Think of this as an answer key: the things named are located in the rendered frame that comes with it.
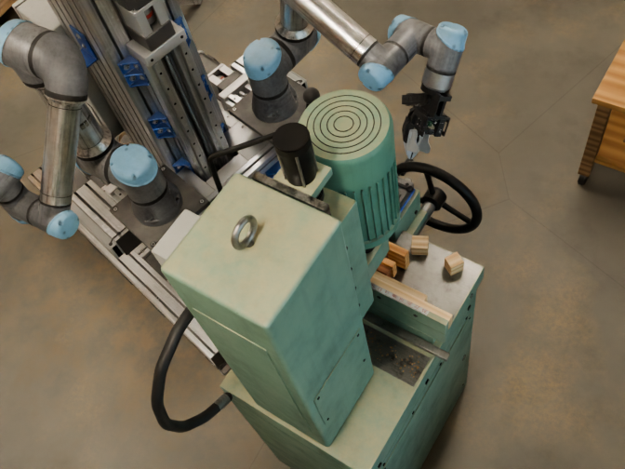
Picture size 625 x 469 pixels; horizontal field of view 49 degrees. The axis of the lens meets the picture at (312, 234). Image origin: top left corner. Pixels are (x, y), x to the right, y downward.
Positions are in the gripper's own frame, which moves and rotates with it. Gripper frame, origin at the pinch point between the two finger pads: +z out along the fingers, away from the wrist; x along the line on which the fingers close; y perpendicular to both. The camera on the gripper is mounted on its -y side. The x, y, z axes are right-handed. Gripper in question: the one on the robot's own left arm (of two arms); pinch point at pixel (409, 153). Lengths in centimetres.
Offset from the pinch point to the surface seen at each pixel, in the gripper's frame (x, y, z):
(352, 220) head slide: -44, 45, -12
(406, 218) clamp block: -5.4, 13.6, 11.5
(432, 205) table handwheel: 8.4, 5.6, 13.6
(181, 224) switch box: -74, 38, -9
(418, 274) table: -7.2, 26.5, 19.6
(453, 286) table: -1.5, 33.7, 18.6
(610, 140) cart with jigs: 120, -34, 16
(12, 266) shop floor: -92, -130, 126
